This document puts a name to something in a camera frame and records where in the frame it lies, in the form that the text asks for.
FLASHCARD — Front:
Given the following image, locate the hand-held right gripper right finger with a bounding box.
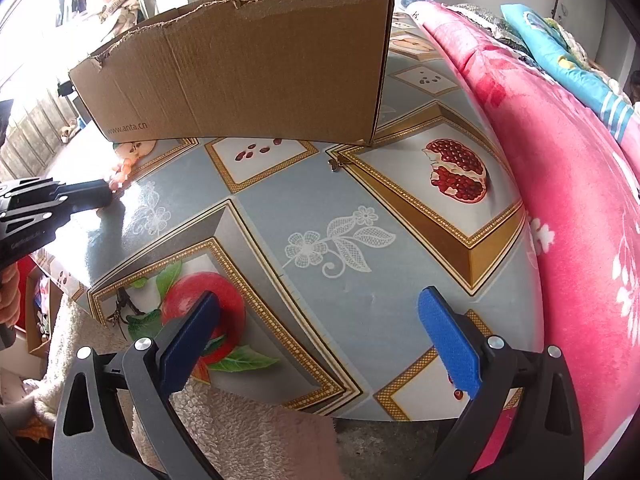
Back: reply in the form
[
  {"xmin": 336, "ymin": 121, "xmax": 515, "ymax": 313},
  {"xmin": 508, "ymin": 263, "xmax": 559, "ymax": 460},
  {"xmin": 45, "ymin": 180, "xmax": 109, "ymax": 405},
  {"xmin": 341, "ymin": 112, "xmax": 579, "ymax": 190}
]
[{"xmin": 417, "ymin": 286, "xmax": 586, "ymax": 480}]

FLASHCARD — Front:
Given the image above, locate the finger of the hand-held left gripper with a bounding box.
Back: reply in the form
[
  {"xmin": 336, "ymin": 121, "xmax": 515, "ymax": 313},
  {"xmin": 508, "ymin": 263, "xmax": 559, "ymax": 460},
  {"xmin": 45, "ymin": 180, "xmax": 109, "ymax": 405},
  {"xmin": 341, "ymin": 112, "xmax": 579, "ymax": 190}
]
[
  {"xmin": 0, "ymin": 197, "xmax": 115, "ymax": 233},
  {"xmin": 0, "ymin": 178, "xmax": 112, "ymax": 202}
]

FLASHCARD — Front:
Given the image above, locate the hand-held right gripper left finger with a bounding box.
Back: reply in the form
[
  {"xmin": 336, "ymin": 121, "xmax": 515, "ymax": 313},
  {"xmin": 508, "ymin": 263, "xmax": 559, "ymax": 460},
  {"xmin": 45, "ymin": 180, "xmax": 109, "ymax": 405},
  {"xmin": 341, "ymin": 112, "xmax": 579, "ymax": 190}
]
[{"xmin": 51, "ymin": 290, "xmax": 226, "ymax": 480}]

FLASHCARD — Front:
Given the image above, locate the orange pink bead bracelet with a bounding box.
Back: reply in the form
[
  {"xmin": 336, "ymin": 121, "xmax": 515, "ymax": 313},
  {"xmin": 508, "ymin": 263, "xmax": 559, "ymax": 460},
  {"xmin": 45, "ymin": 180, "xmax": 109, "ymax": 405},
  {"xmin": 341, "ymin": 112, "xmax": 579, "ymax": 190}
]
[{"xmin": 107, "ymin": 157, "xmax": 133, "ymax": 193}]

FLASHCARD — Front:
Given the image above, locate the brown cardboard box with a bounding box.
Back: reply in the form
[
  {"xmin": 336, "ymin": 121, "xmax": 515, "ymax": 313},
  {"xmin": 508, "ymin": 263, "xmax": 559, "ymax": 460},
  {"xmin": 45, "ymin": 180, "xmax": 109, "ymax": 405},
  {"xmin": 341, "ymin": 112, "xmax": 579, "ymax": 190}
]
[{"xmin": 68, "ymin": 0, "xmax": 396, "ymax": 147}]

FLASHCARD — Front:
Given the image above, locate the person's left hand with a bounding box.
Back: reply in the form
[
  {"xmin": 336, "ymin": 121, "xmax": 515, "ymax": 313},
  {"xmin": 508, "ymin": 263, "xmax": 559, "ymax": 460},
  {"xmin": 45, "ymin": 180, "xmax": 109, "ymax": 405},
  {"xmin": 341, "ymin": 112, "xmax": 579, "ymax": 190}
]
[{"xmin": 0, "ymin": 260, "xmax": 21, "ymax": 328}]

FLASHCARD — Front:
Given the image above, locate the white fuzzy towel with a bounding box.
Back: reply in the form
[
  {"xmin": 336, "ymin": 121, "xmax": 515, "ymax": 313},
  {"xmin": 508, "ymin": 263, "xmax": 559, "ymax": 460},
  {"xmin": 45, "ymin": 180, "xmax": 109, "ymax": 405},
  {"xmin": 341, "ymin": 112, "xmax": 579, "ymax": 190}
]
[{"xmin": 30, "ymin": 300, "xmax": 346, "ymax": 480}]

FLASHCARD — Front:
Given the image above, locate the pink floral blanket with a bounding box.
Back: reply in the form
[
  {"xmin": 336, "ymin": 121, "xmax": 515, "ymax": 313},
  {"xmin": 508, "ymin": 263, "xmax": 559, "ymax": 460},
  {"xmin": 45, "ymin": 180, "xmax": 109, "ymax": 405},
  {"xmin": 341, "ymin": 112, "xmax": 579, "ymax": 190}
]
[{"xmin": 407, "ymin": 0, "xmax": 640, "ymax": 480}]

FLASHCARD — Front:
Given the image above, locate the blue patterned pillow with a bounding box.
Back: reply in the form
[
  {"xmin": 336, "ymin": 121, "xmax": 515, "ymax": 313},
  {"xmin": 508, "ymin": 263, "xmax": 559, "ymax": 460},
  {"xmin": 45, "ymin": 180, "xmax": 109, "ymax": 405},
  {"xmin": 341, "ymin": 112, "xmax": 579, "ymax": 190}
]
[{"xmin": 500, "ymin": 4, "xmax": 638, "ymax": 143}]

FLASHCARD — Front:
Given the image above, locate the grey patterned cushion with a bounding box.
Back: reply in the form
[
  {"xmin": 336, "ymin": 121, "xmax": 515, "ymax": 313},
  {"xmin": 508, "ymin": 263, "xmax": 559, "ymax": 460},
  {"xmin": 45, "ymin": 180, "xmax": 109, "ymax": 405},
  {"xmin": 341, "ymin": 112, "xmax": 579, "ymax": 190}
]
[{"xmin": 447, "ymin": 2, "xmax": 538, "ymax": 56}]

